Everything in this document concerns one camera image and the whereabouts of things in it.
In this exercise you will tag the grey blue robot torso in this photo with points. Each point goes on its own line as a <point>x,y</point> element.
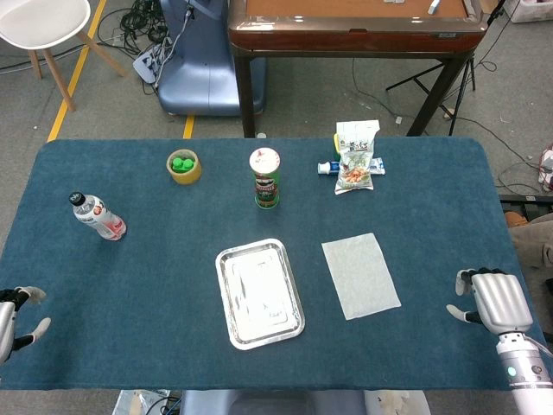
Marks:
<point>272,404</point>

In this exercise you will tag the white storage box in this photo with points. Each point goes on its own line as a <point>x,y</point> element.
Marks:
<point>531,10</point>

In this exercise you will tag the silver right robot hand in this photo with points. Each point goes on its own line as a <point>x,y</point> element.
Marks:
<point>501,302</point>

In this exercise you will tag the blue felt table cover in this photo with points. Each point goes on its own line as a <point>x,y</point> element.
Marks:
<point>173,281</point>

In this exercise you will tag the white chair wooden legs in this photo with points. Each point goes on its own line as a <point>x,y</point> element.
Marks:
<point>43,21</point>

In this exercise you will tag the green Pringles can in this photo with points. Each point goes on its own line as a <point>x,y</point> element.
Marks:
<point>267,186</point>

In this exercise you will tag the white stained cloth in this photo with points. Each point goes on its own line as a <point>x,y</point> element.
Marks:
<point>395,404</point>

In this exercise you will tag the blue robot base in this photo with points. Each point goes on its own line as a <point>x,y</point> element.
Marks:
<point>203,65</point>

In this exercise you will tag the beige trouser leg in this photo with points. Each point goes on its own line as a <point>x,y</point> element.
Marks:
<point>535,246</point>

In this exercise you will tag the stainless steel tray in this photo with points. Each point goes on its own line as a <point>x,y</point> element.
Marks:
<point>259,294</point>

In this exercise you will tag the white red power strip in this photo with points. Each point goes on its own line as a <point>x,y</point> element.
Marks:
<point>548,168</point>

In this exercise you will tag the white blue toothpaste tube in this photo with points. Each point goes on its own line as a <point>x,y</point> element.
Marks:
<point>328,167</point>

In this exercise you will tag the white peanut snack bag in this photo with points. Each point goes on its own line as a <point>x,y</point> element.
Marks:
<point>354,168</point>

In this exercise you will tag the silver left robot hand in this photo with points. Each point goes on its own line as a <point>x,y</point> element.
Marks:
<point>6,320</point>

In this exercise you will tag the brown shoe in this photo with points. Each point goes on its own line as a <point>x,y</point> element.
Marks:
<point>516,219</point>

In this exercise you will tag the yellow capped green bottle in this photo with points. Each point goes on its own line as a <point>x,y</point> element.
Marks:
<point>336,144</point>

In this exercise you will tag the white paper napkin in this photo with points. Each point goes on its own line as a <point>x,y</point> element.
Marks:
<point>360,276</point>

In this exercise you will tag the clear plastic drink bottle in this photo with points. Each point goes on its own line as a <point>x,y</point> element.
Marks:
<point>97,214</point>

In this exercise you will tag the green plastic ball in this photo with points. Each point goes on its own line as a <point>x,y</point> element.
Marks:
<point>188,165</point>
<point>177,164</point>

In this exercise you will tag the silver foil bag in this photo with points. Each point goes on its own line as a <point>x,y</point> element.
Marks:
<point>134,404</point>

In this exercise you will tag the black tripod stand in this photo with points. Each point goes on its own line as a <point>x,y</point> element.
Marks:
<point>415,78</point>

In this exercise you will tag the brown mahjong table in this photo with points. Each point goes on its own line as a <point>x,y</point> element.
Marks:
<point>345,39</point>

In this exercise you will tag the yellow tape roll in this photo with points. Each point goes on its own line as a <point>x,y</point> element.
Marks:
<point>186,177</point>

